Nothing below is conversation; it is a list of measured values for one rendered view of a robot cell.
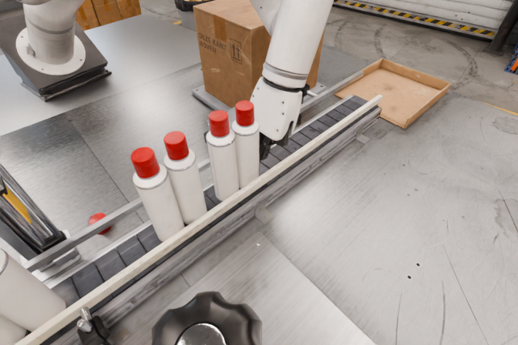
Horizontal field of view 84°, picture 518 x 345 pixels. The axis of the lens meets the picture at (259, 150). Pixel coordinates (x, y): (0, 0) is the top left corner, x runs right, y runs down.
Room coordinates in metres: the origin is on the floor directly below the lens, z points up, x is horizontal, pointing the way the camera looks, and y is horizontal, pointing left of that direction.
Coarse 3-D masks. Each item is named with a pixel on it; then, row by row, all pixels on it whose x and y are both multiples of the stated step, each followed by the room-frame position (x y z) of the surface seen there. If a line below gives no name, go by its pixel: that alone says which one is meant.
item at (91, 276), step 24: (336, 120) 0.65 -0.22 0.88; (288, 144) 0.55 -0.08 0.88; (264, 168) 0.47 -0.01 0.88; (288, 168) 0.47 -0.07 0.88; (144, 240) 0.28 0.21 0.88; (192, 240) 0.28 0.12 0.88; (96, 264) 0.23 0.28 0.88; (120, 264) 0.23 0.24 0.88; (72, 288) 0.19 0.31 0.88; (120, 288) 0.19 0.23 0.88
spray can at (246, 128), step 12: (240, 108) 0.41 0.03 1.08; (252, 108) 0.41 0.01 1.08; (240, 120) 0.41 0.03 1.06; (252, 120) 0.41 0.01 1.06; (240, 132) 0.40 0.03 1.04; (252, 132) 0.40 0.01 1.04; (240, 144) 0.40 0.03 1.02; (252, 144) 0.40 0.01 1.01; (240, 156) 0.40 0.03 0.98; (252, 156) 0.40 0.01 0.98; (240, 168) 0.40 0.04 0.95; (252, 168) 0.40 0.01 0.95; (240, 180) 0.40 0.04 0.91; (252, 180) 0.40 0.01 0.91
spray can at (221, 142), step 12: (216, 120) 0.38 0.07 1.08; (228, 120) 0.39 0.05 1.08; (216, 132) 0.38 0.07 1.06; (228, 132) 0.38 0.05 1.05; (216, 144) 0.37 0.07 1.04; (228, 144) 0.37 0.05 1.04; (216, 156) 0.37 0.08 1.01; (228, 156) 0.37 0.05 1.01; (216, 168) 0.37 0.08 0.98; (228, 168) 0.37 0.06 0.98; (216, 180) 0.37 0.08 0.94; (228, 180) 0.37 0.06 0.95; (216, 192) 0.38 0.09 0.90; (228, 192) 0.37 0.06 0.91
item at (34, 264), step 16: (352, 80) 0.74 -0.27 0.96; (320, 96) 0.64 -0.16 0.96; (208, 160) 0.41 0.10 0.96; (128, 208) 0.29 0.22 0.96; (96, 224) 0.26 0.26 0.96; (112, 224) 0.27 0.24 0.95; (64, 240) 0.23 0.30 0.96; (80, 240) 0.24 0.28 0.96; (48, 256) 0.21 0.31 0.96; (32, 272) 0.19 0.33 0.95
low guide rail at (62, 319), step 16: (352, 112) 0.64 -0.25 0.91; (336, 128) 0.57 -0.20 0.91; (320, 144) 0.53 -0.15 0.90; (288, 160) 0.46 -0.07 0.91; (272, 176) 0.42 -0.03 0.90; (240, 192) 0.37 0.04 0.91; (224, 208) 0.33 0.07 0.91; (192, 224) 0.29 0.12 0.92; (176, 240) 0.26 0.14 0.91; (144, 256) 0.23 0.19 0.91; (160, 256) 0.24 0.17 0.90; (128, 272) 0.20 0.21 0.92; (96, 288) 0.18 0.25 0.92; (112, 288) 0.18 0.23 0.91; (80, 304) 0.16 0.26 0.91; (64, 320) 0.14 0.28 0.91; (32, 336) 0.12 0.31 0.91; (48, 336) 0.12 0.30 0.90
